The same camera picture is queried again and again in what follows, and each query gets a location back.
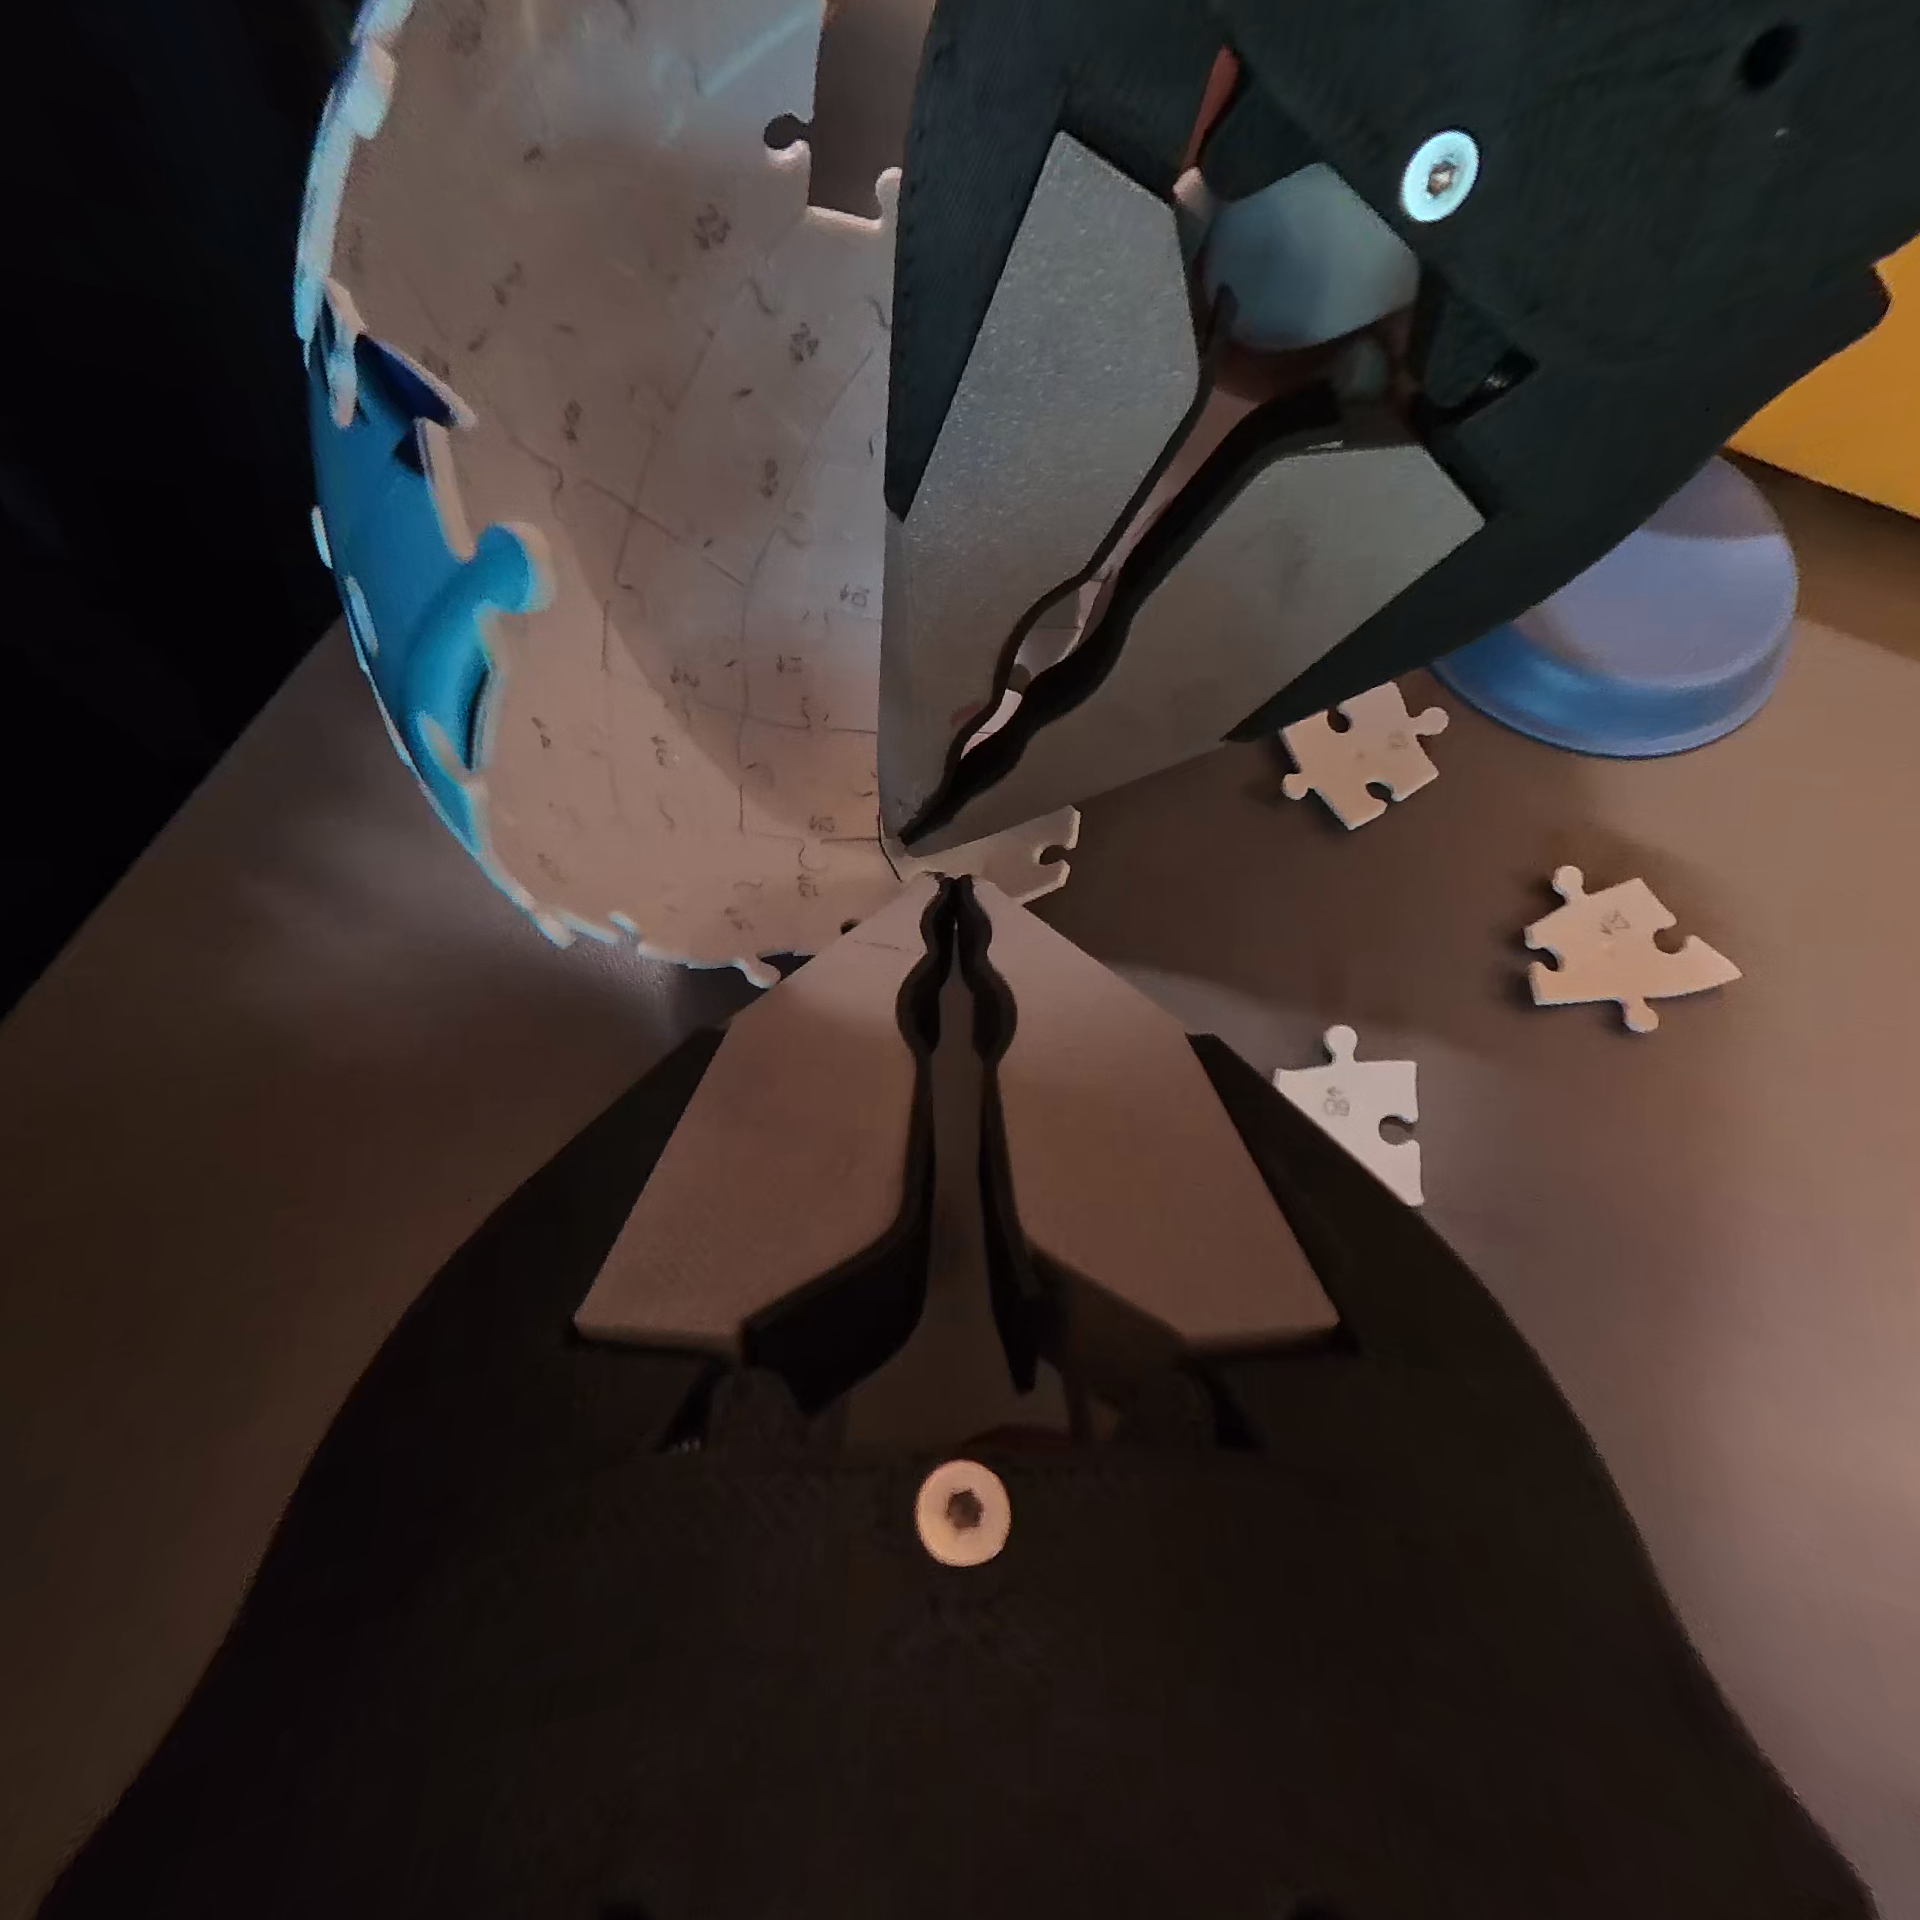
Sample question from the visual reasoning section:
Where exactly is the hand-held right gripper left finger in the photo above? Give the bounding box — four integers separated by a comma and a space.
573, 873, 955, 1415

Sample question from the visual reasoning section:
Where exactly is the yellow plastic bin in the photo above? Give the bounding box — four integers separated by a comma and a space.
1727, 241, 1920, 526

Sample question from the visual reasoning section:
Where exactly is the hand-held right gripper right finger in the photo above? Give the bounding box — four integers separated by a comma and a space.
960, 881, 1342, 1396

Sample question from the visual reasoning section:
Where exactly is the blue and white puzzle ball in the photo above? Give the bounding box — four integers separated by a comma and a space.
294, 0, 940, 992

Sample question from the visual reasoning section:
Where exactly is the white puzzle piece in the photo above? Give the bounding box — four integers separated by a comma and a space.
1523, 865, 1746, 1034
1271, 1024, 1429, 1208
1280, 682, 1452, 831
940, 577, 1087, 908

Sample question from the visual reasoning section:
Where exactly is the blue round plastic stand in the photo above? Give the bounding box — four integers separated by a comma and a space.
1426, 448, 1801, 759

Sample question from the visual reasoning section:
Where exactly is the person's torso in dark clothing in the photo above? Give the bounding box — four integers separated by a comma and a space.
0, 0, 349, 1021

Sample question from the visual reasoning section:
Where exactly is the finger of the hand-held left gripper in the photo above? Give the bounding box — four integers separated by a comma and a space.
900, 388, 1491, 855
880, 131, 1205, 843

